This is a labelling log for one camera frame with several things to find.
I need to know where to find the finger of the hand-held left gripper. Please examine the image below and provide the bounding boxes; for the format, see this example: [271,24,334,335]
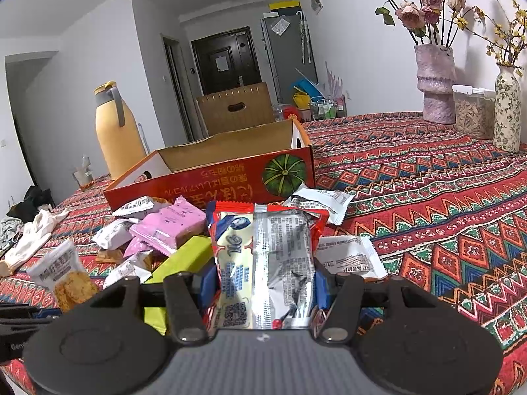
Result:
[0,302,54,318]
[0,316,57,331]

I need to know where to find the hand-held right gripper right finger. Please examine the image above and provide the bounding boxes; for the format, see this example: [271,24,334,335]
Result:
[314,269,431,347]

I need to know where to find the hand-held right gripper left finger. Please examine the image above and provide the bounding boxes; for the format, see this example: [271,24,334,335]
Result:
[97,267,220,347]

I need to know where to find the cracker print snack packet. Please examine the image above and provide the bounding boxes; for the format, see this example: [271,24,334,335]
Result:
[27,239,101,313]

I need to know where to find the red silver snack packet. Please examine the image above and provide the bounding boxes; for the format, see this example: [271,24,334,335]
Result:
[204,199,330,332]

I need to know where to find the orange pumpkin print cardboard box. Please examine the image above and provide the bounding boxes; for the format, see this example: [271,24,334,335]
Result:
[103,118,317,215]

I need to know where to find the long green snack packet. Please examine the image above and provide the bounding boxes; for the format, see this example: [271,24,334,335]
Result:
[144,235,215,336]

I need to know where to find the pink snack packet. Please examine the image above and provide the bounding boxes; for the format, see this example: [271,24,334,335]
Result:
[132,197,207,256]
[124,239,154,258]

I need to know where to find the white gloves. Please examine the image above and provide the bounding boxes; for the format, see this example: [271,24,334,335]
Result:
[0,209,70,277]

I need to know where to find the grey cloth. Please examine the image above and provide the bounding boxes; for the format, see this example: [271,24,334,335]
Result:
[0,216,25,256]

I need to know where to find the small white snack packet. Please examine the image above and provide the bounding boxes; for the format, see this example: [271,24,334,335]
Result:
[103,251,153,289]

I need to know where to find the tan snack packet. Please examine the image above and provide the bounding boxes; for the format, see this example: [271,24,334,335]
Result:
[96,249,124,264]

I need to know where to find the silver white snack packet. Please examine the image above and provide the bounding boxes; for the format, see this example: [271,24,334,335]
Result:
[113,197,171,217]

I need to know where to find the dark bag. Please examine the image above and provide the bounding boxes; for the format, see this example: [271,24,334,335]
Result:
[6,185,56,223]

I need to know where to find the glass cup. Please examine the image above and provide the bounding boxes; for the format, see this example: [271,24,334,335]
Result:
[73,154,95,192]

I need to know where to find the yellow thermos jug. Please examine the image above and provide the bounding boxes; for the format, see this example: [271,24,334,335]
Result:
[94,81,146,179]

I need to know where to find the grey side door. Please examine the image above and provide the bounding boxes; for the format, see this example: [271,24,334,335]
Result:
[162,36,194,143]

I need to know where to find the blue plastic board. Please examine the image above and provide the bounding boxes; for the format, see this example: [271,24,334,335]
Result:
[288,78,324,98]

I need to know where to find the pink translucent decoration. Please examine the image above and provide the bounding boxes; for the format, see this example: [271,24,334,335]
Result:
[323,60,347,99]

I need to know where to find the dark entrance door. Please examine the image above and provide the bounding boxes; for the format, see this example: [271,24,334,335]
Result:
[191,28,262,95]

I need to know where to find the grey refrigerator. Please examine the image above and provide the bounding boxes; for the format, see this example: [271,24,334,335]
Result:
[260,10,319,108]

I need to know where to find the clear plastic food container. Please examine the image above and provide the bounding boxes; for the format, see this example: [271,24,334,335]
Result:
[452,84,497,140]

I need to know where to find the pink ceramic vase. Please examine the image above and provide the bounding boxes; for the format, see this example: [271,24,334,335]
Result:
[414,44,456,124]

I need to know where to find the white folded umbrella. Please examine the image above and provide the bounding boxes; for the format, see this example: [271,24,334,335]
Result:
[298,10,310,64]

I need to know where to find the floral print vase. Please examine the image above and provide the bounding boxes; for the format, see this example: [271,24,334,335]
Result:
[493,64,523,153]

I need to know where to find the dried pink rose bouquet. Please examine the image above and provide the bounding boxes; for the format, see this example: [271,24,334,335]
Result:
[350,0,468,46]

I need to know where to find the yellow blossom branches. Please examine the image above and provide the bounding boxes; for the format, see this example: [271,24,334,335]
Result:
[453,0,527,68]

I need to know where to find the wire storage cart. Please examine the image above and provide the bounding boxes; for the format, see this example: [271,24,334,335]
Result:
[309,95,347,122]

